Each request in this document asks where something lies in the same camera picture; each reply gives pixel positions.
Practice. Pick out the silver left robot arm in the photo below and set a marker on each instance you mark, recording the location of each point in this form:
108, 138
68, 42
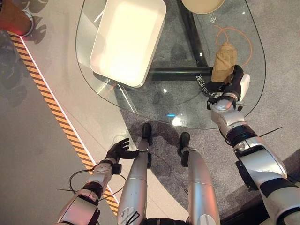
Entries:
91, 189

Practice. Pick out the white rectangular basket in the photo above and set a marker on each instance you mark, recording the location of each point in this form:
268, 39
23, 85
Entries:
127, 42

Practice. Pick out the black table frame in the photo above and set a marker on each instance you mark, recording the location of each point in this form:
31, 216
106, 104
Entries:
187, 58

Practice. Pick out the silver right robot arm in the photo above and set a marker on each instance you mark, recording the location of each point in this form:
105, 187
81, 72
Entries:
255, 154

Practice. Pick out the yellow black hazard tape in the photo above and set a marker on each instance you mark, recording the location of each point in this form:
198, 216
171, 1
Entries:
58, 110

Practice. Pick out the glass table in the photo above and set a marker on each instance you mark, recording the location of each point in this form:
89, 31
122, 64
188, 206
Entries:
168, 98

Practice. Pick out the silver left robot leg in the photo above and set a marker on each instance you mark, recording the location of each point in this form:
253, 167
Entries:
136, 182

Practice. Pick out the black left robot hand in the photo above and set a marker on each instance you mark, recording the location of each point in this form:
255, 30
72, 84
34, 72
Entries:
117, 151

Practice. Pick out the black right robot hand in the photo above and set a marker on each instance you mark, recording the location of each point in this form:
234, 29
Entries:
237, 82

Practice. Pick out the round beige container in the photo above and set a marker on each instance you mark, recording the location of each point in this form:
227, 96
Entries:
201, 5

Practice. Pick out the person's foot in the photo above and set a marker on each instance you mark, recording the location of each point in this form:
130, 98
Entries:
22, 20

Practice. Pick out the tan cloth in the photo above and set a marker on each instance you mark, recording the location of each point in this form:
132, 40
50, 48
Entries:
223, 62

